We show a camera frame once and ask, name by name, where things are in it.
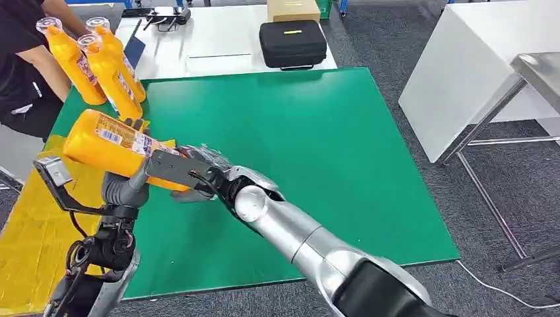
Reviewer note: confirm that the long white table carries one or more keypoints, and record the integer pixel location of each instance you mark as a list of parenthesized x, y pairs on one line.
[(210, 39)]

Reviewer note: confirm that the white block table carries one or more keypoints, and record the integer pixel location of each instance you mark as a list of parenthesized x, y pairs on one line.
[(463, 74)]

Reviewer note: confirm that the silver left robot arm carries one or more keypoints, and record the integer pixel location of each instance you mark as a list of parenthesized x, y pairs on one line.
[(109, 253)]

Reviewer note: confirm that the grey side bench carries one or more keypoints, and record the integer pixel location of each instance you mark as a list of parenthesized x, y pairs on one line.
[(17, 151)]

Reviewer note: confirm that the steel bench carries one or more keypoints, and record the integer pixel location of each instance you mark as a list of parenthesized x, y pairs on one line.
[(540, 72)]

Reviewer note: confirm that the green table mat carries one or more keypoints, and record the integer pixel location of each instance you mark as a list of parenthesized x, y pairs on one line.
[(284, 131)]

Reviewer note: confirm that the orange drink bottle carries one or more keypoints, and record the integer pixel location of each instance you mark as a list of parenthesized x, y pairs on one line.
[(70, 65), (96, 151), (111, 85), (120, 61)]

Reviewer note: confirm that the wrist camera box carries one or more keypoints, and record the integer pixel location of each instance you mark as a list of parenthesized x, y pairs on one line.
[(175, 169), (52, 170)]

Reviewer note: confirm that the brown cardboard box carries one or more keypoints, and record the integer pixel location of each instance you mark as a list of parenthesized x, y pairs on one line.
[(294, 10)]

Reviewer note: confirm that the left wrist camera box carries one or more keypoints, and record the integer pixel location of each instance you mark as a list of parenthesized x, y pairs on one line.
[(52, 170)]

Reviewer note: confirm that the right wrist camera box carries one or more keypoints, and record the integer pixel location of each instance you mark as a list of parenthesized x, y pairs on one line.
[(175, 169)]

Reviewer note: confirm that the green crate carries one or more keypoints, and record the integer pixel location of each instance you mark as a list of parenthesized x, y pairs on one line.
[(324, 8)]

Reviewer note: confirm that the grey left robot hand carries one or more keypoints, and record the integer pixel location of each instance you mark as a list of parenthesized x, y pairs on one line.
[(122, 192)]

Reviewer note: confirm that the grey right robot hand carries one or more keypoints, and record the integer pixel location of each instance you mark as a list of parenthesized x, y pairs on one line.
[(210, 155)]

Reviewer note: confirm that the black handheld controller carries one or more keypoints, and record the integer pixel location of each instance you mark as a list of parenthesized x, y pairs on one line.
[(168, 16)]

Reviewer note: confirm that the person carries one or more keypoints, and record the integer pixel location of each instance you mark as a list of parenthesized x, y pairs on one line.
[(17, 78)]

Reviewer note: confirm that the black carrying case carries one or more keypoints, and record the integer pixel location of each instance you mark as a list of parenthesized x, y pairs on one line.
[(292, 43)]

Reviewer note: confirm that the yellow sheet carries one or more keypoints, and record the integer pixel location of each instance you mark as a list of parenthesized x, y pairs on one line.
[(26, 245)]

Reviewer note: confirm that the blue metal leg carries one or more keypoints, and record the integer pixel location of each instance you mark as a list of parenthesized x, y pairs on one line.
[(342, 6)]

